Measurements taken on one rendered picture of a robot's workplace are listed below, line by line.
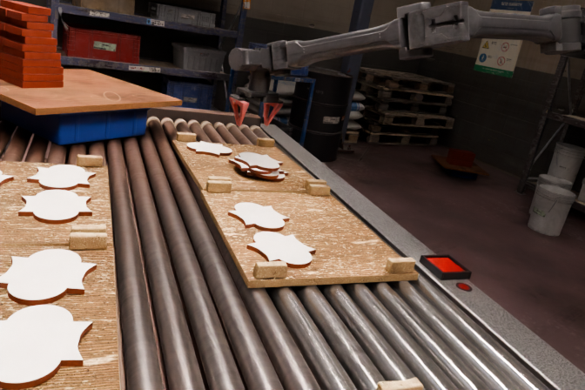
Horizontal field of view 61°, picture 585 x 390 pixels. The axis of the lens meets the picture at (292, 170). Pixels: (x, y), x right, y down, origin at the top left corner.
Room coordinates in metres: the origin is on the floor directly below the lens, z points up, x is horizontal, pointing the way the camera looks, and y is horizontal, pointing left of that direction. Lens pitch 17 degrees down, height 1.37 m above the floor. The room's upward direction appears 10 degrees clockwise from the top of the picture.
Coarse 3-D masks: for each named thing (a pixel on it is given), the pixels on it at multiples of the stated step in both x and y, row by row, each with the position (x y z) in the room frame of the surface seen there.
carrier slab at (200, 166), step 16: (176, 144) 1.46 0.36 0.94; (224, 144) 1.55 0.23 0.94; (192, 160) 1.32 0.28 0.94; (208, 160) 1.35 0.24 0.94; (224, 160) 1.38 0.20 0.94; (288, 160) 1.50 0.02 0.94; (192, 176) 1.22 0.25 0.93; (208, 176) 1.22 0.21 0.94; (224, 176) 1.24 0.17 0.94; (240, 176) 1.27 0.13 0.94; (288, 176) 1.34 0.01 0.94; (304, 176) 1.37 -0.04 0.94; (288, 192) 1.23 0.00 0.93; (304, 192) 1.25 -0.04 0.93
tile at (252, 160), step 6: (240, 156) 1.32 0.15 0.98; (246, 156) 1.33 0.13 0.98; (252, 156) 1.34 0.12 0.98; (258, 156) 1.35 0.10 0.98; (264, 156) 1.36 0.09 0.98; (240, 162) 1.29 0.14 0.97; (246, 162) 1.28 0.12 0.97; (252, 162) 1.28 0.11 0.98; (258, 162) 1.29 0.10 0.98; (264, 162) 1.30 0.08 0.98; (270, 162) 1.31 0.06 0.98; (276, 162) 1.32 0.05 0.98; (282, 162) 1.34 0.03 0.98; (252, 168) 1.26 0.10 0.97; (258, 168) 1.26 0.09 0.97; (264, 168) 1.26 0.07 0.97; (270, 168) 1.26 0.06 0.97; (276, 168) 1.27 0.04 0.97
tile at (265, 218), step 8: (240, 208) 1.02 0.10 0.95; (248, 208) 1.03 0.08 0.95; (256, 208) 1.04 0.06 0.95; (264, 208) 1.05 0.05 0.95; (232, 216) 0.99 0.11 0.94; (240, 216) 0.98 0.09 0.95; (248, 216) 0.99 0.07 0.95; (256, 216) 0.99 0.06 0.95; (264, 216) 1.00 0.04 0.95; (272, 216) 1.01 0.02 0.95; (280, 216) 1.02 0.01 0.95; (248, 224) 0.95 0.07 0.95; (256, 224) 0.95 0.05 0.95; (264, 224) 0.96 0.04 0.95; (272, 224) 0.97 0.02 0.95; (280, 224) 0.98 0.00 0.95
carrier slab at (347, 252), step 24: (240, 192) 1.14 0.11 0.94; (264, 192) 1.17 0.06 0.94; (216, 216) 0.98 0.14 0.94; (288, 216) 1.05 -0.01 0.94; (312, 216) 1.08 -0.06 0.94; (336, 216) 1.10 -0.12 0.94; (240, 240) 0.88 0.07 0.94; (312, 240) 0.94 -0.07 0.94; (336, 240) 0.97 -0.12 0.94; (360, 240) 0.99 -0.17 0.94; (240, 264) 0.79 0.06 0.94; (312, 264) 0.84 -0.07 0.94; (336, 264) 0.86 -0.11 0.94; (360, 264) 0.88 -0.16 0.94; (384, 264) 0.90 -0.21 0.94
